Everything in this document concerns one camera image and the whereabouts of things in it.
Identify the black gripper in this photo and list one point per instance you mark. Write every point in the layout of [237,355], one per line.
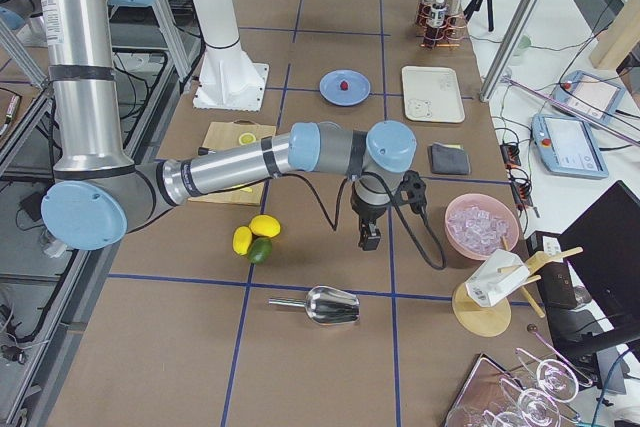
[366,211]

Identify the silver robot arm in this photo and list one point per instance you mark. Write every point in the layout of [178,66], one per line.
[100,194]

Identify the blue round plate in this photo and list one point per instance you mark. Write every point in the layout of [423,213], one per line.
[359,87]

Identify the steel ice scoop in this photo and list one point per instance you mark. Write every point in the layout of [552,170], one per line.
[325,305]

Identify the grey folded cloth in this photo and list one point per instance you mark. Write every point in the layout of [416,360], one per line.
[449,160]

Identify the yellow lemon top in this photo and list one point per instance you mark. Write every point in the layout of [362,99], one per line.
[265,226]

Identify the yellow lemon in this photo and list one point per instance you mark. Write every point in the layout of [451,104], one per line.
[242,240]
[265,226]

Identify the pink bowl of ice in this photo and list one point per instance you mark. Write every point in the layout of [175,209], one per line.
[476,225]

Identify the green lime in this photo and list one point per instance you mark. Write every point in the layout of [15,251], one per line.
[260,250]

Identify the yellow lemon left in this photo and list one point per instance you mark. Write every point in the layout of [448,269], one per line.
[242,240]

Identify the white paper cup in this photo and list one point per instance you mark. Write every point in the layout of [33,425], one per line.
[498,276]

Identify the wooden cup stand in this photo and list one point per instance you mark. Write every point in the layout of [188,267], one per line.
[493,321]

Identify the cream bear tray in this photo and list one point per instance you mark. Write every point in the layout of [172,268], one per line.
[432,94]

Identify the lemon half slice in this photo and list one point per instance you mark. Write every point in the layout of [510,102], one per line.
[246,138]

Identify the wooden cutting board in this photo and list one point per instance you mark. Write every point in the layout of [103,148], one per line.
[224,136]

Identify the black framed tray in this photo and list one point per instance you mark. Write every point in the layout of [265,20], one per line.
[480,391]

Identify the near teach pendant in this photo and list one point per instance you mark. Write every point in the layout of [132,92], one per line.
[567,147]

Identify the teach pendant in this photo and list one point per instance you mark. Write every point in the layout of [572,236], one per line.
[567,147]
[591,95]

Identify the dark sauce bottle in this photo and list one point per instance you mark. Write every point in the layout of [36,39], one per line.
[437,14]

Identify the black monitor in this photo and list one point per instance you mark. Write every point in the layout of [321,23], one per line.
[608,267]

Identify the wine glass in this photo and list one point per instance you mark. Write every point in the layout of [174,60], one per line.
[553,377]

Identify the far teach pendant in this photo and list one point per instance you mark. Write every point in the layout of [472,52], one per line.
[591,95]

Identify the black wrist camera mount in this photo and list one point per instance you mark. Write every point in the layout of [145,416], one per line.
[412,191]

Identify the steel knife handle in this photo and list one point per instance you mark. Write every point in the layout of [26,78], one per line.
[204,151]

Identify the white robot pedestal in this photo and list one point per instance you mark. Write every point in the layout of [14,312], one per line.
[228,79]

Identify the copper wire bottle rack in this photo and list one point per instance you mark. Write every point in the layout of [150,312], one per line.
[450,35]

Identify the aluminium frame post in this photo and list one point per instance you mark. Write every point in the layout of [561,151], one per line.
[506,51]

